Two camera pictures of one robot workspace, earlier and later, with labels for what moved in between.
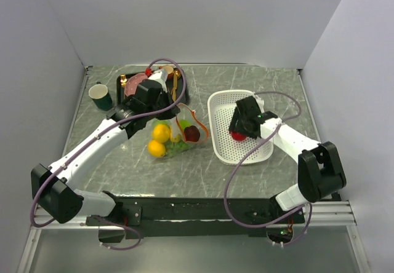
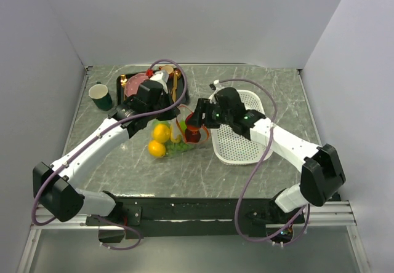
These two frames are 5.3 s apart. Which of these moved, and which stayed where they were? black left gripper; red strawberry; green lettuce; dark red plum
Moved: red strawberry
Stayed: black left gripper; dark red plum; green lettuce
